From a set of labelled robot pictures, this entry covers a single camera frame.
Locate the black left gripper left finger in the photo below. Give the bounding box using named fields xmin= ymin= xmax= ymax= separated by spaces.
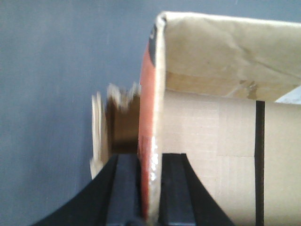
xmin=36 ymin=154 xmax=141 ymax=226

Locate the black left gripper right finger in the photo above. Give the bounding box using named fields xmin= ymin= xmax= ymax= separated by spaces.
xmin=158 ymin=153 xmax=234 ymax=226

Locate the large brown cardboard box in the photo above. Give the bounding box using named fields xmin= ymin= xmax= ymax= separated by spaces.
xmin=90 ymin=12 xmax=301 ymax=226

